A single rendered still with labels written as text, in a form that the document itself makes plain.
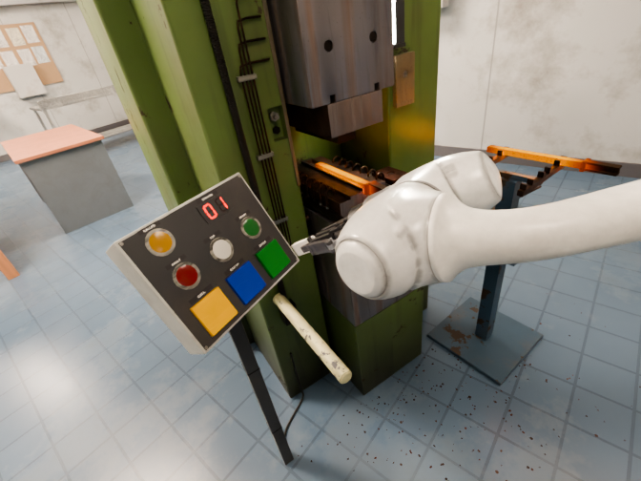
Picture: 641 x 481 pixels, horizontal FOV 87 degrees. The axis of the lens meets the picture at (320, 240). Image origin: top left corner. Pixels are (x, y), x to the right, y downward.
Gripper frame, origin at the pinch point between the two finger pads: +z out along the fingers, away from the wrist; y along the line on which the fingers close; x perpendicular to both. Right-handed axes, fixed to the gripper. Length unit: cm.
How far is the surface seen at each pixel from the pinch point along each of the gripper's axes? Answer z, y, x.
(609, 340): -20, 110, -136
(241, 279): 12.6, -10.7, 1.5
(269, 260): 12.6, -1.5, 0.4
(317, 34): -8, 35, 40
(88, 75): 740, 381, 441
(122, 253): 13.5, -26.7, 20.0
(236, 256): 13.3, -8.0, 6.3
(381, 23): -16, 54, 35
